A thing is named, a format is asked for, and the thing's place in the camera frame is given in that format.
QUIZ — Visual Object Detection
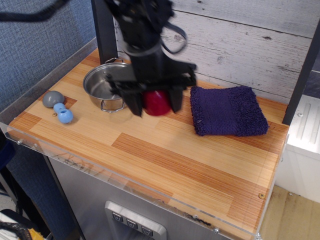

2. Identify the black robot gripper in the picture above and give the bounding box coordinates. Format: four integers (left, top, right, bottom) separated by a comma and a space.
104, 44, 197, 117

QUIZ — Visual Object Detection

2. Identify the red plastic yam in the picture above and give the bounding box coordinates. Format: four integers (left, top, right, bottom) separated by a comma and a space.
142, 90, 171, 116

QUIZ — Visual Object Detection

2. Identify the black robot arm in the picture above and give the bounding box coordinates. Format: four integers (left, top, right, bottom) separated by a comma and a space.
105, 0, 197, 117

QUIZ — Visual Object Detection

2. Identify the stainless steel metal pot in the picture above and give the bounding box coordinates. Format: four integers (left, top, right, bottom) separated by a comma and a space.
82, 58, 128, 113

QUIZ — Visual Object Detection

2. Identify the blue and grey scoop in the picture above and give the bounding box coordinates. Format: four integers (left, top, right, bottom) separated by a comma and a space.
42, 90, 74, 124

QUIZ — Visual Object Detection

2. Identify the purple folded towel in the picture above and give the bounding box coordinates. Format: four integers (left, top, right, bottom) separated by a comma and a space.
190, 86, 269, 137

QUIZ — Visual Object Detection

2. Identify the clear acrylic edge guard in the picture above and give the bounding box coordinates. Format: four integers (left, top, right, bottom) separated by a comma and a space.
0, 123, 261, 240

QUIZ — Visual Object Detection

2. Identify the silver dispenser button panel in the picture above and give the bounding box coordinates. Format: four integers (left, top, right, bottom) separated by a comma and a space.
104, 200, 167, 240

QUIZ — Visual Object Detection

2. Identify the white ridged side block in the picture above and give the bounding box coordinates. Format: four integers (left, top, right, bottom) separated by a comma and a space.
287, 95, 320, 154

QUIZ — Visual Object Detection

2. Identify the black left vertical post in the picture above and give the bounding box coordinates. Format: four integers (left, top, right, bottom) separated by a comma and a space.
91, 0, 118, 64

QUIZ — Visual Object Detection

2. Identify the black vertical post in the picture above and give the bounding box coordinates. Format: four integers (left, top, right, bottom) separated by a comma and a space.
91, 0, 118, 64
282, 23, 320, 125

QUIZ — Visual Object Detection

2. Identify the black right vertical post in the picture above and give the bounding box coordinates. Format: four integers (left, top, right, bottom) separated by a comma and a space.
282, 23, 320, 125

